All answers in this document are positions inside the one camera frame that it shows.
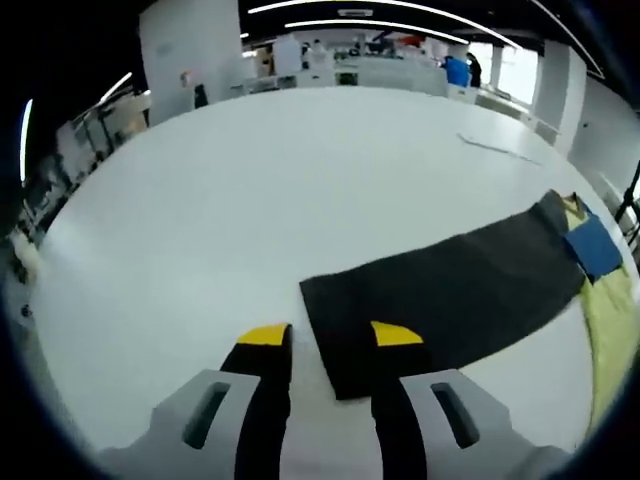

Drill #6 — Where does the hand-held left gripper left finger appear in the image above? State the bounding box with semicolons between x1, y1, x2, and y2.
97;323;295;480

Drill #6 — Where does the long ceiling strip light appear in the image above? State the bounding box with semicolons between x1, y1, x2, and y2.
284;19;471;46
247;0;521;49

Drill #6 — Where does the yellow blue grey garment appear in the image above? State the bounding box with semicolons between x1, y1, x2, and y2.
298;188;640;437

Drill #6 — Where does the black tripod stand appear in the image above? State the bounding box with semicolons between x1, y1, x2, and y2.
613;159;640;241

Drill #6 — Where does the white square pillar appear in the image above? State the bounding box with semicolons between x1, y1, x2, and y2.
532;39;587;146
138;0;244;126

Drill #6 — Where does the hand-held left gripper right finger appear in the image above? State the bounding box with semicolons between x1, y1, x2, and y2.
369;320;574;480

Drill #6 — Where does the white flat strip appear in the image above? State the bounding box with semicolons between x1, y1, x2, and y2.
457;132;544;166

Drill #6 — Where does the blue water barrel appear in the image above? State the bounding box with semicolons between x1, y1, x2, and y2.
444;55;471;86

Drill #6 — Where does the white lab counter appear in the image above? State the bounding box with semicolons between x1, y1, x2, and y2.
229;29;556;136

